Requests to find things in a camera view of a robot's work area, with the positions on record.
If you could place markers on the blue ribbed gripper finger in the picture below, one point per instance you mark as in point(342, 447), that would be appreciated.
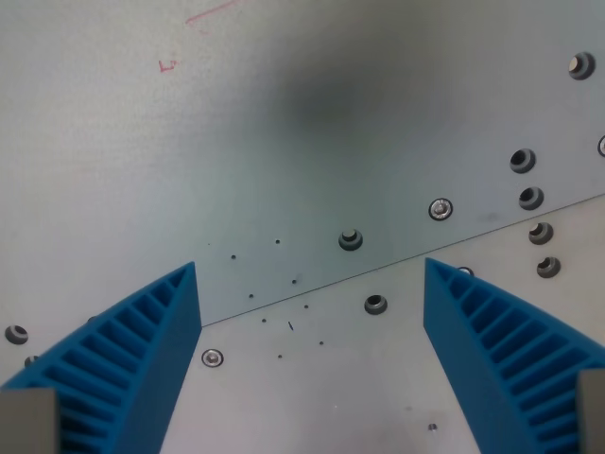
point(477, 340)
point(142, 350)

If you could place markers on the silver countersunk screw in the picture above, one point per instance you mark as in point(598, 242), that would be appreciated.
point(212, 357)
point(440, 208)
point(602, 145)
point(467, 271)

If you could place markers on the recessed silver bolt head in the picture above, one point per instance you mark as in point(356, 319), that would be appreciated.
point(536, 231)
point(349, 237)

